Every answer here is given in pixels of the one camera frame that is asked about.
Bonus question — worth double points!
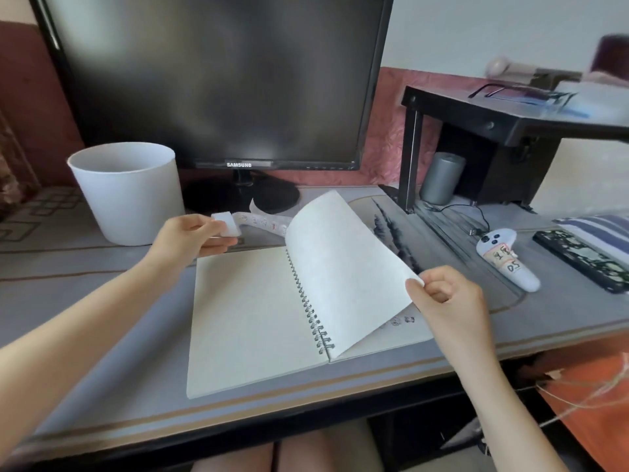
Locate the person's right hand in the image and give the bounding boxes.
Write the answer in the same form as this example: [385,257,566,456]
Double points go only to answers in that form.
[405,265,497,362]

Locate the person's left hand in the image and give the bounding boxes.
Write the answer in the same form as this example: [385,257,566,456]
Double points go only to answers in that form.
[147,213,239,273]

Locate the white sticker strip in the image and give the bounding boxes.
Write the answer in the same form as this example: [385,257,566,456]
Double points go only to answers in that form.
[211,199,295,239]

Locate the cream spiral notebook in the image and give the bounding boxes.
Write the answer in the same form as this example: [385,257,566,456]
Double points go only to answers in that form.
[185,189,436,401]

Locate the person's right forearm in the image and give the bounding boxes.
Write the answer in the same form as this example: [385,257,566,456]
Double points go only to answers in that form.
[444,338,571,472]

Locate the person's left forearm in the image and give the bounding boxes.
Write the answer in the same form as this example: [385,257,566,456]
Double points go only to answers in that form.
[0,252,195,460]

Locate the person's right leg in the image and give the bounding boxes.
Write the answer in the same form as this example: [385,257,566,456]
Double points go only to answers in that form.
[280,420,384,472]

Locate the person's leg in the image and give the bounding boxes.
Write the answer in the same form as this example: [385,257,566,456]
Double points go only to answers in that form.
[280,420,384,472]
[191,439,274,472]

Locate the person's left leg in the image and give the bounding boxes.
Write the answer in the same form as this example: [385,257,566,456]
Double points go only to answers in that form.
[191,439,274,472]

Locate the white plastic waste bin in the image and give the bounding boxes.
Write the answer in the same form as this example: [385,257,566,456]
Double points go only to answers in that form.
[67,142,185,246]

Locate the white labelled VR controller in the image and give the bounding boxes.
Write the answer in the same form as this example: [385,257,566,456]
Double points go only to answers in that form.
[475,228,541,292]

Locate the grey patterned desk mat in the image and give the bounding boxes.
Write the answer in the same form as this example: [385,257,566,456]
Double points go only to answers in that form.
[0,185,629,463]

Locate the grey cylindrical speaker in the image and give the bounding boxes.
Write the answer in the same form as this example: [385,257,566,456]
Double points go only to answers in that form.
[419,151,467,206]

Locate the blue striped cloth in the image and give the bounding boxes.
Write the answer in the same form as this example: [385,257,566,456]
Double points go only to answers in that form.
[552,213,629,269]

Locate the black computer monitor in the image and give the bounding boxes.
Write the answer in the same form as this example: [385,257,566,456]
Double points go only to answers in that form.
[27,0,396,216]

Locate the brown floral curtain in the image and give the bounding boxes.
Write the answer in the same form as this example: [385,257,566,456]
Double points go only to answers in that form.
[0,108,43,222]

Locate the orange woven bag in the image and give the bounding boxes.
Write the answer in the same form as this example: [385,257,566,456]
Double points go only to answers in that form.
[538,351,629,472]

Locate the white paper sheets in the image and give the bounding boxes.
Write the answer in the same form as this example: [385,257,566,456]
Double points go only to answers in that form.
[510,81,629,125]

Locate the dark maroon object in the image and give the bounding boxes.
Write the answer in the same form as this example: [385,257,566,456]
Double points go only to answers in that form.
[587,33,629,82]

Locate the black cable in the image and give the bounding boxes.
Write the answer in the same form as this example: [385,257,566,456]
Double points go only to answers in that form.
[427,203,492,237]

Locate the thin white cable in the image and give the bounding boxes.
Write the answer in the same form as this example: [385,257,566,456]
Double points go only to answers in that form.
[520,353,629,428]

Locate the black desk frame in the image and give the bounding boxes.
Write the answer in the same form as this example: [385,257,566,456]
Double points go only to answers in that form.
[0,373,541,472]

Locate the black shelf frame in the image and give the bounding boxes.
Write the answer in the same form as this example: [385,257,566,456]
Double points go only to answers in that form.
[378,83,629,214]

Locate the black wire frame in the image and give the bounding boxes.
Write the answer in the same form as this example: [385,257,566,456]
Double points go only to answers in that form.
[467,81,579,106]

